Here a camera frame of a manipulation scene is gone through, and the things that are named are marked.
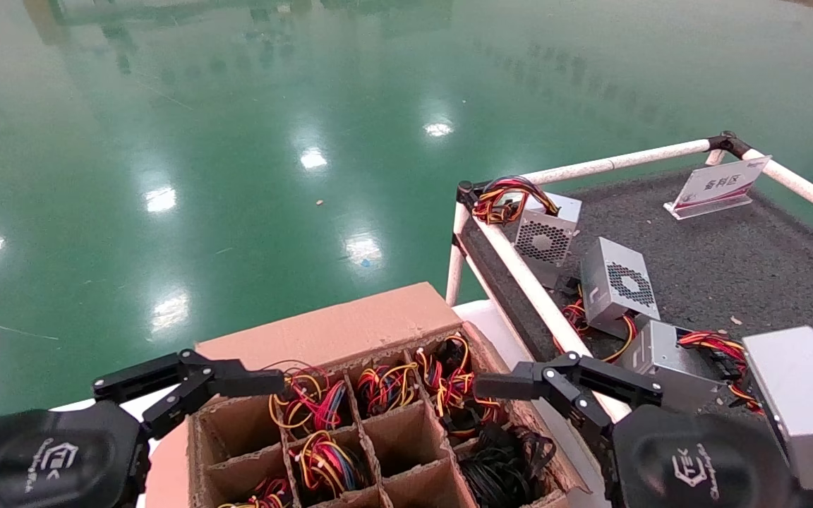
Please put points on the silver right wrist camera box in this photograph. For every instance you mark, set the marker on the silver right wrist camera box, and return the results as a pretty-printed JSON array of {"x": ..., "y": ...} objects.
[{"x": 802, "y": 395}]

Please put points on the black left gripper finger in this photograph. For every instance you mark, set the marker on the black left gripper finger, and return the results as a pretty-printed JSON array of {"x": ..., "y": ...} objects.
[{"x": 237, "y": 381}]

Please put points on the clear acrylic sign holder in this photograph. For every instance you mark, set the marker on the clear acrylic sign holder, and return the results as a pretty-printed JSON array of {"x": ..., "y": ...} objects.
[{"x": 720, "y": 183}]

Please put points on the dark grey felt mat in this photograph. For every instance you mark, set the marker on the dark grey felt mat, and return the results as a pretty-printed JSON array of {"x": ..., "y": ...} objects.
[{"x": 696, "y": 268}]

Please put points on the cardboard box with dividers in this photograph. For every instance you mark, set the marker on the cardboard box with dividers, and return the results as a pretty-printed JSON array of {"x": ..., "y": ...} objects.
[{"x": 322, "y": 331}]

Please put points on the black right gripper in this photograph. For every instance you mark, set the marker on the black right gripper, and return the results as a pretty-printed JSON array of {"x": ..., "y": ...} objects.
[{"x": 696, "y": 466}]

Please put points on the white pipe frame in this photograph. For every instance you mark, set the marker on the white pipe frame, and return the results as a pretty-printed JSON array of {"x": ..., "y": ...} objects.
[{"x": 625, "y": 161}]

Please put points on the black pipe joint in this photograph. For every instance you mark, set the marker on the black pipe joint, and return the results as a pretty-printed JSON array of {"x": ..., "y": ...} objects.
[
  {"x": 730, "y": 144},
  {"x": 464, "y": 190}
]

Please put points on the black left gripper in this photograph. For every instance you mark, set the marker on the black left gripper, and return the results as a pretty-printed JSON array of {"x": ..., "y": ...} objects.
[{"x": 39, "y": 458}]

